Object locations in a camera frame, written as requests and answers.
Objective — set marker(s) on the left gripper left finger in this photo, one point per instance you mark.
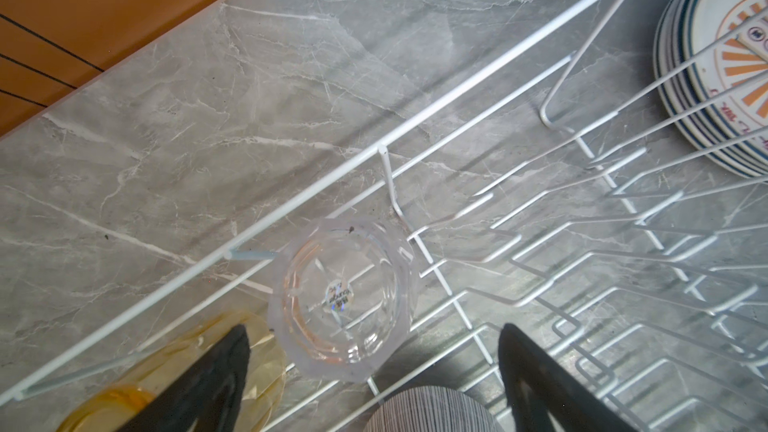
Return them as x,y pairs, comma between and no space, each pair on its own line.
206,397

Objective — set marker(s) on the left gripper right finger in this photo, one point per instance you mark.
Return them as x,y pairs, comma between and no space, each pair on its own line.
540,392

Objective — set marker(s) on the yellow plastic cup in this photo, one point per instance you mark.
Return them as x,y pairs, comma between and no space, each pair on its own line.
146,380

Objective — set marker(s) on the clear plastic cup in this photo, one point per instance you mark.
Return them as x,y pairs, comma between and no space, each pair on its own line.
344,296

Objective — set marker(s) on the white wire dish rack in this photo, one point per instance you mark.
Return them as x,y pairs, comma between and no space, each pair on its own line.
522,145

